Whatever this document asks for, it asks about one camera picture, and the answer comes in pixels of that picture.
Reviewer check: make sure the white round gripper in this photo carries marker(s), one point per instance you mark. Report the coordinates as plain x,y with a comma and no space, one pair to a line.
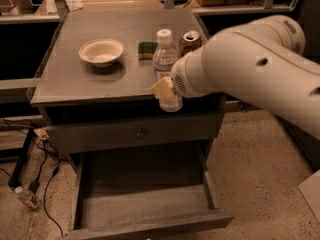
184,77

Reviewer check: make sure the clear blue-label plastic bottle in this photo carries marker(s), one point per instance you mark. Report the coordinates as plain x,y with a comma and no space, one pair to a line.
164,58

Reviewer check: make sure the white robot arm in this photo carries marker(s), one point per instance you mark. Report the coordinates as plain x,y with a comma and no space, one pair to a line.
260,63

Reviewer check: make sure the round drawer knob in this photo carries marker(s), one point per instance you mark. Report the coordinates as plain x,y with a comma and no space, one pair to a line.
140,133

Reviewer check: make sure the grey wooden drawer cabinet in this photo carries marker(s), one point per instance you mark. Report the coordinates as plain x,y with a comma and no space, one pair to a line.
72,91

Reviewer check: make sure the open grey middle drawer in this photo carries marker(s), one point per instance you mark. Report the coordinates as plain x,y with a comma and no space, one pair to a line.
144,193

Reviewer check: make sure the closed grey top drawer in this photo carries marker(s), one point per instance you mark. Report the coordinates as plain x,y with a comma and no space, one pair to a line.
86,137

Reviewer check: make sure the small bottle on floor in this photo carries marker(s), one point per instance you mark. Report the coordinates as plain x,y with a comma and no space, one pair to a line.
27,197

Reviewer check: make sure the green yellow sponge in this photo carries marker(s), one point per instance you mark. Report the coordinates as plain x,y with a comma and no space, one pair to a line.
146,50

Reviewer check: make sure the gold soda can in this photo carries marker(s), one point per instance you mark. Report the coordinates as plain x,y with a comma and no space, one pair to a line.
189,41

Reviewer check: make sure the white paper bowl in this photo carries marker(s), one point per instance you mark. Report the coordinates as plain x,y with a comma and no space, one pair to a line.
101,53

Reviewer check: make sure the white crumpled cloth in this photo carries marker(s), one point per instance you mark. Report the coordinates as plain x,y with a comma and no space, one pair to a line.
74,4

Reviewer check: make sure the black metal stand leg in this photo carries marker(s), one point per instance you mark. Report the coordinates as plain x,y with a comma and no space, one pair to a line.
22,156

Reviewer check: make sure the white floor board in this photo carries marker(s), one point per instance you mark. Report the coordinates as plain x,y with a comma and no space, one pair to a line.
310,189

